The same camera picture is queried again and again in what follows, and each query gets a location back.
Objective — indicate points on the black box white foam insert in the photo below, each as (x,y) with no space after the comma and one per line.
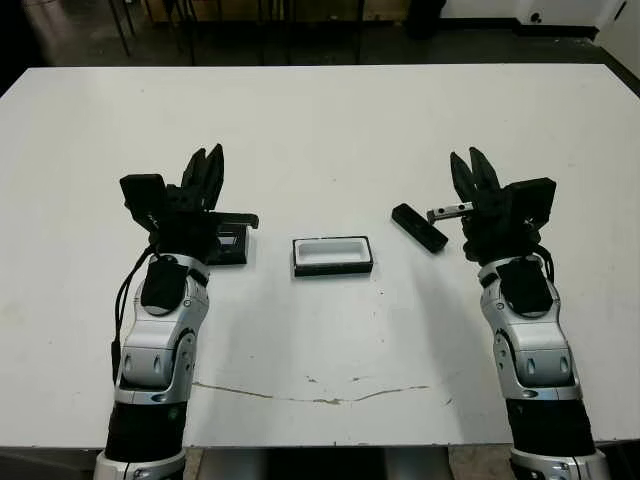
(332,256)

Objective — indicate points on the grey black robot lower body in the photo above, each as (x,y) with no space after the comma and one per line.
(325,465)

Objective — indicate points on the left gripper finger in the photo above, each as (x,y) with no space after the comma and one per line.
(214,175)
(195,175)

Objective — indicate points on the round black wall knob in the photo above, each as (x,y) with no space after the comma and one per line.
(536,17)

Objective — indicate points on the black metal frame furniture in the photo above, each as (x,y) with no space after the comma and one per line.
(191,50)

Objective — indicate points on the black camera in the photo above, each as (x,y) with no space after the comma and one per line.
(419,227)

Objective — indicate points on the slanted black metal leg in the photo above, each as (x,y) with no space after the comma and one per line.
(122,30)

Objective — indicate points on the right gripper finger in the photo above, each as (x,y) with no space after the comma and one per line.
(485,177)
(464,180)

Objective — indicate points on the white cabinet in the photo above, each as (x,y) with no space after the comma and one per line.
(620,30)

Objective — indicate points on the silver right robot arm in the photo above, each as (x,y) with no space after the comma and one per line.
(540,350)

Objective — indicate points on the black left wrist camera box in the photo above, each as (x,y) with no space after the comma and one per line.
(142,195)

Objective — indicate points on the black waste bin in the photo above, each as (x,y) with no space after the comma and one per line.
(425,20)

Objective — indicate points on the black box lid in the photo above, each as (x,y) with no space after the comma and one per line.
(235,247)

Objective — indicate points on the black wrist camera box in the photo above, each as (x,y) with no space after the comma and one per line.
(532,197)
(142,195)

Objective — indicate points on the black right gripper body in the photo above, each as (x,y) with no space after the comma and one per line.
(495,230)

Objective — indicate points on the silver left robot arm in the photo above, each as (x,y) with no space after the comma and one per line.
(150,345)

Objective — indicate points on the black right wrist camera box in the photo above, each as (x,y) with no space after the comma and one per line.
(532,197)

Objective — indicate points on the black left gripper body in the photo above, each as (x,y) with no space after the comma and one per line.
(185,230)

